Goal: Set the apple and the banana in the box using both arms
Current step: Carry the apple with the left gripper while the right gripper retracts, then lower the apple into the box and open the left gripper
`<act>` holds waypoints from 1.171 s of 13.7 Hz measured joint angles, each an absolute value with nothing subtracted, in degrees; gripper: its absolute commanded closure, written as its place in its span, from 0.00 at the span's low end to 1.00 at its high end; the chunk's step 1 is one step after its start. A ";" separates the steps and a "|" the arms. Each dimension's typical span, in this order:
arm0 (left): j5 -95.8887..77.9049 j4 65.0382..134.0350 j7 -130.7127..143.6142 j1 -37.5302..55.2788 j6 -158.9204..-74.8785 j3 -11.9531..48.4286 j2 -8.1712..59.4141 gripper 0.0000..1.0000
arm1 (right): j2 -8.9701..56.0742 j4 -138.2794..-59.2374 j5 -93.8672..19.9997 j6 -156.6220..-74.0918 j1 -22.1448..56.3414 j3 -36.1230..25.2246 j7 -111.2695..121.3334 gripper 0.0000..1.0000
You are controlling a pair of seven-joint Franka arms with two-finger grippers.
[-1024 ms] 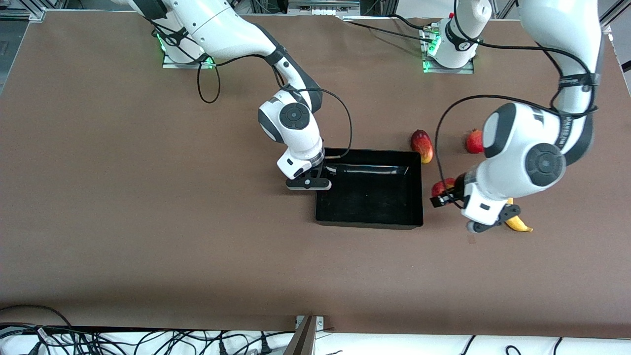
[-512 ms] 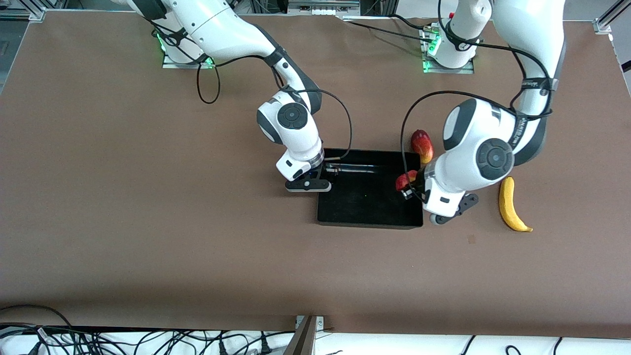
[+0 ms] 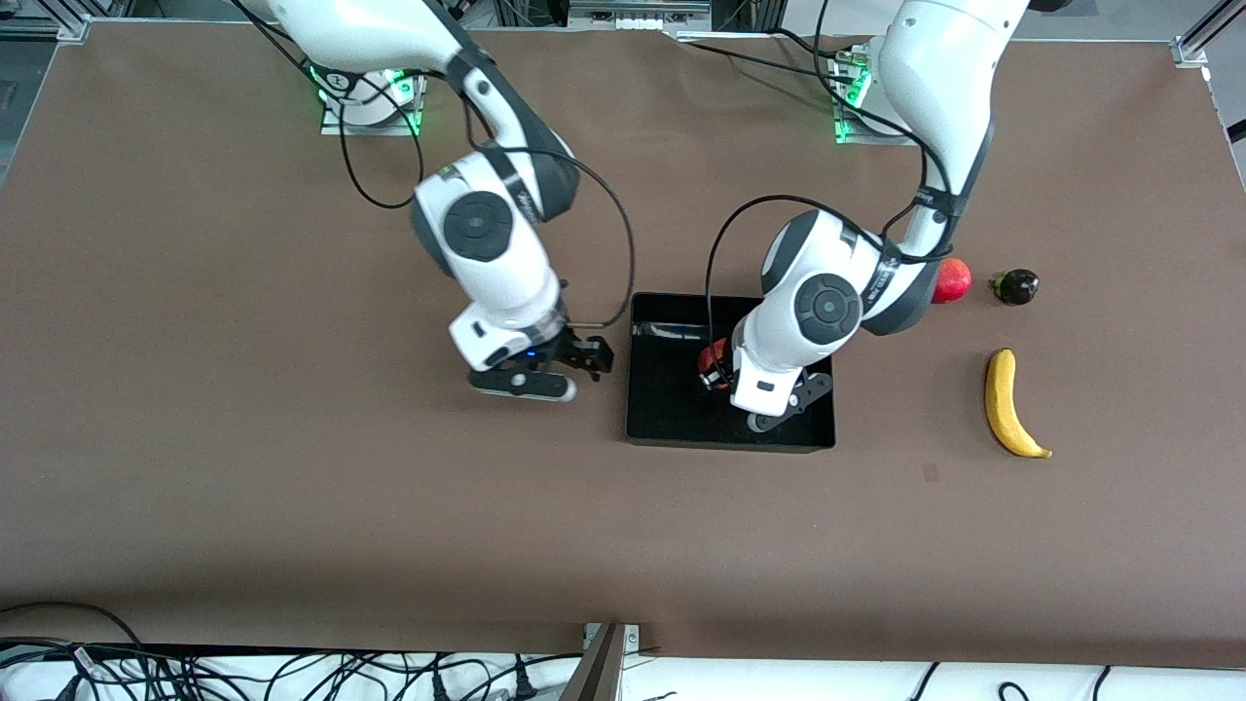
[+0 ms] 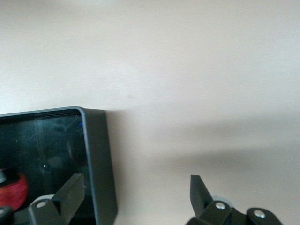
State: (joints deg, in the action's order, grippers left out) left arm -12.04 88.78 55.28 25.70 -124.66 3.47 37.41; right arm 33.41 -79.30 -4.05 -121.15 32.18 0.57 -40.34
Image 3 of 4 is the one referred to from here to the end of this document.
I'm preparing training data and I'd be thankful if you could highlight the tangle of black floor cables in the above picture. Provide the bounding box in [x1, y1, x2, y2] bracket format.
[0, 638, 585, 701]

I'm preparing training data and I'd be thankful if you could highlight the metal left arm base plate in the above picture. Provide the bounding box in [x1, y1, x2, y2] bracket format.
[833, 49, 921, 147]

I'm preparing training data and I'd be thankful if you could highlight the grey metal frame bracket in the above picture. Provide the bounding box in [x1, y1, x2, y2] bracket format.
[560, 621, 645, 701]

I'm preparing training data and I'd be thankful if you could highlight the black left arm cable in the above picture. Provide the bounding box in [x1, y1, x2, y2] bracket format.
[705, 0, 967, 383]

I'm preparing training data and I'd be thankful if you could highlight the dark purple mangosteen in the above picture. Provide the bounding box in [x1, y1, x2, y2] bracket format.
[991, 269, 1041, 307]

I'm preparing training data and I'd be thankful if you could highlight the aluminium frame profile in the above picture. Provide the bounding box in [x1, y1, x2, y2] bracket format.
[0, 12, 93, 43]
[1172, 0, 1246, 69]

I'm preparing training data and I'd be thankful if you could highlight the red yellow apple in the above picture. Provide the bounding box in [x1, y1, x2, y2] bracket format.
[697, 338, 733, 393]

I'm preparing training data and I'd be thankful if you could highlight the black cable on table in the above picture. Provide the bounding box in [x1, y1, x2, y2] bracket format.
[677, 27, 867, 85]

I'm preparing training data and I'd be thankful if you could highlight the red pomegranate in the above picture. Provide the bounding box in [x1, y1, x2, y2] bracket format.
[932, 257, 973, 305]

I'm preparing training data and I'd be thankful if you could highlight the yellow banana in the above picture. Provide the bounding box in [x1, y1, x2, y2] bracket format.
[984, 349, 1054, 460]

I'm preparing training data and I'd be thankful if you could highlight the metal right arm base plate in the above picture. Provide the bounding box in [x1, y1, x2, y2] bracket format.
[320, 68, 427, 136]

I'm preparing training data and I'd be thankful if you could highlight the black plastic box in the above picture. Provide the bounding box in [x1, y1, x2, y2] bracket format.
[626, 292, 837, 455]

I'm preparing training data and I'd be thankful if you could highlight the grey metal connector box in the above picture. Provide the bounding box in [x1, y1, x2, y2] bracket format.
[568, 0, 714, 31]

